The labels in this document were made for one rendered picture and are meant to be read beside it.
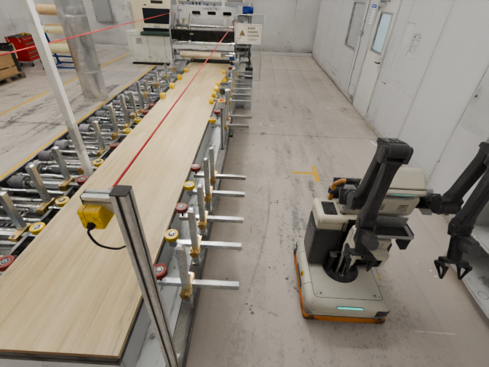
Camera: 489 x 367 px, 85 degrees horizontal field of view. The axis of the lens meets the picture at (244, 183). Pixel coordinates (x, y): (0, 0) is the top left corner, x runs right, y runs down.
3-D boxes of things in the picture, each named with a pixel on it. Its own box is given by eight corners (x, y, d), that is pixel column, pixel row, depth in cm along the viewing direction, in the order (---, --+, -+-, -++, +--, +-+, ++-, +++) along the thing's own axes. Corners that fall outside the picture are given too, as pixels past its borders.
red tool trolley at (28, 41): (46, 62, 861) (35, 33, 814) (33, 67, 800) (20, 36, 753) (30, 61, 857) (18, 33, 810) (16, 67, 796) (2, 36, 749)
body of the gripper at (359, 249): (373, 259, 126) (376, 245, 125) (351, 257, 126) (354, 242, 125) (367, 253, 133) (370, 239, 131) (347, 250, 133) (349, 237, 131)
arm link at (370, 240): (374, 217, 127) (356, 215, 127) (386, 226, 116) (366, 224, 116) (370, 240, 130) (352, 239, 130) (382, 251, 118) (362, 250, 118)
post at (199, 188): (207, 237, 191) (203, 183, 163) (206, 241, 188) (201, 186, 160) (201, 237, 191) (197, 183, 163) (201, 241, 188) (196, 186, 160)
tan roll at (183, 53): (247, 59, 527) (248, 52, 520) (247, 60, 517) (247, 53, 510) (175, 56, 529) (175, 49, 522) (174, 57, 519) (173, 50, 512)
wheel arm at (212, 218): (242, 221, 186) (243, 216, 183) (242, 224, 183) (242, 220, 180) (180, 218, 186) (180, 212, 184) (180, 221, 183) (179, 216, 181)
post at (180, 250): (193, 301, 149) (184, 242, 121) (191, 306, 146) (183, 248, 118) (186, 301, 149) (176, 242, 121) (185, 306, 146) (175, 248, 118)
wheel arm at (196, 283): (239, 285, 145) (239, 280, 143) (238, 290, 142) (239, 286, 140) (159, 280, 146) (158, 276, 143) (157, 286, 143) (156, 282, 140)
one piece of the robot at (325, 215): (300, 249, 245) (317, 174, 196) (359, 253, 244) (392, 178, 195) (305, 281, 218) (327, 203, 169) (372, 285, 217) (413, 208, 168)
